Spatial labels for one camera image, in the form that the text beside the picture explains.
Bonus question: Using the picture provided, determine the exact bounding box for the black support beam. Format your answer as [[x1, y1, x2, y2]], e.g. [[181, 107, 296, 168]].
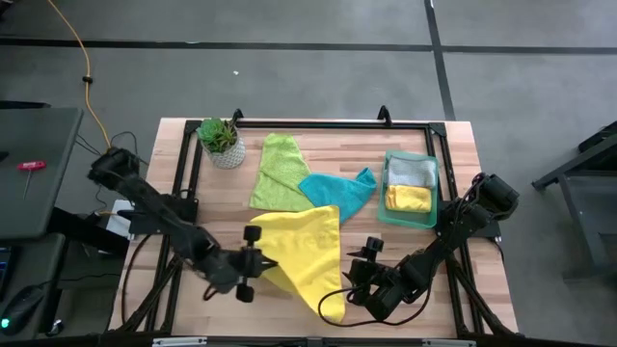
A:
[[47, 205, 132, 257]]

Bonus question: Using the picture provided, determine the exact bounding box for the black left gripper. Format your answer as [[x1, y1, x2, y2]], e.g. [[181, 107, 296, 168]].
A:
[[206, 226, 280, 304]]

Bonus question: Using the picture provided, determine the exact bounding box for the grey desk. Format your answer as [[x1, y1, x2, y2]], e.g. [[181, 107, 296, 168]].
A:
[[0, 106, 85, 242]]

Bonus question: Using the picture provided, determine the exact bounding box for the black computer mouse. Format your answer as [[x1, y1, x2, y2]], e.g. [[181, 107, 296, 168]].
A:
[[0, 283, 45, 337]]

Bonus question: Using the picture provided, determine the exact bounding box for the white textured plant pot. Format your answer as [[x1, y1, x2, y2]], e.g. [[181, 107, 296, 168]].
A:
[[201, 137, 247, 171]]

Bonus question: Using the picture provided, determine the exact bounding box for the green translucent plastic tray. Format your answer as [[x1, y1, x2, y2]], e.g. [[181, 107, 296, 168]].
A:
[[377, 148, 441, 230]]

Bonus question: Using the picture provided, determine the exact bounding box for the yellow extension cable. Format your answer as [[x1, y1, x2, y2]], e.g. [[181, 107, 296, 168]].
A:
[[45, 0, 113, 150]]

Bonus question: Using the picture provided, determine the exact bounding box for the thin black cable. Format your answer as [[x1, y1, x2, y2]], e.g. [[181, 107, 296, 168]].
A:
[[74, 129, 142, 168]]

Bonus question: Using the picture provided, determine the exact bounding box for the teal microfiber towel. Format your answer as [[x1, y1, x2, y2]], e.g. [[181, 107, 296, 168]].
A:
[[297, 167, 379, 224]]

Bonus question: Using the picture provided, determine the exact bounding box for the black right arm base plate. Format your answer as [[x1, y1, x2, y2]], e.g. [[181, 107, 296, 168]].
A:
[[432, 200, 502, 240]]

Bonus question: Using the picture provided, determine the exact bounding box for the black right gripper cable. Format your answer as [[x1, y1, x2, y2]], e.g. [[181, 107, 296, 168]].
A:
[[316, 286, 433, 329]]

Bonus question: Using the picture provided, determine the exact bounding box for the black metal table frame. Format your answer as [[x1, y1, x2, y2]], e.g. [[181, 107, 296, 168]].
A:
[[115, 104, 518, 338]]

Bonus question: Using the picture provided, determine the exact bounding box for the black metal side table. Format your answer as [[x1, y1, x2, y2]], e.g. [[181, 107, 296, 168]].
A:
[[531, 120, 617, 281]]

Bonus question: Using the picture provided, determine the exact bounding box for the red-handled hex key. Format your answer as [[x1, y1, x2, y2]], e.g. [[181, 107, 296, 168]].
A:
[[16, 159, 48, 200]]

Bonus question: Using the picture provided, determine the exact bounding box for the green microfiber towel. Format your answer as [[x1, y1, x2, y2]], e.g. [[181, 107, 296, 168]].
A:
[[249, 133, 317, 213]]

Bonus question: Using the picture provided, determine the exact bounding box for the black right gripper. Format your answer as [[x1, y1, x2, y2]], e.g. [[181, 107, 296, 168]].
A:
[[341, 236, 411, 322]]

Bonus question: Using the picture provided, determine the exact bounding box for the silver aluminium bracket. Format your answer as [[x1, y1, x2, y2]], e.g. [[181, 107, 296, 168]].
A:
[[421, 338, 477, 347], [151, 336, 208, 347]]

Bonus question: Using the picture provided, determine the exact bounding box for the grey waffle towel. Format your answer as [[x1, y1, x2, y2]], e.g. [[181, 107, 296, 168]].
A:
[[388, 156, 439, 189]]

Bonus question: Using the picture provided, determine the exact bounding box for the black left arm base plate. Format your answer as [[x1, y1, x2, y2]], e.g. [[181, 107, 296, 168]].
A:
[[117, 195, 200, 237]]

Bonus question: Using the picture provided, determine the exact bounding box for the black keyboard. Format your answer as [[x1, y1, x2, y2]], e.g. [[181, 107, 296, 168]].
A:
[[0, 246, 13, 303]]

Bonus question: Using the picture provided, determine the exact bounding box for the yellow microfiber towel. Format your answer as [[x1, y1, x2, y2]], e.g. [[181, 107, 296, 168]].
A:
[[384, 185, 434, 214], [249, 205, 347, 324]]

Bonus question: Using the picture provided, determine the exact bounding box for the white box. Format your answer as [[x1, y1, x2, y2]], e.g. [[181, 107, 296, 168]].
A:
[[105, 199, 137, 241]]

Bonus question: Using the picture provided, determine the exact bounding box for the green succulent plant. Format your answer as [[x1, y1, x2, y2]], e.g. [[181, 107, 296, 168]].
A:
[[196, 118, 239, 154]]

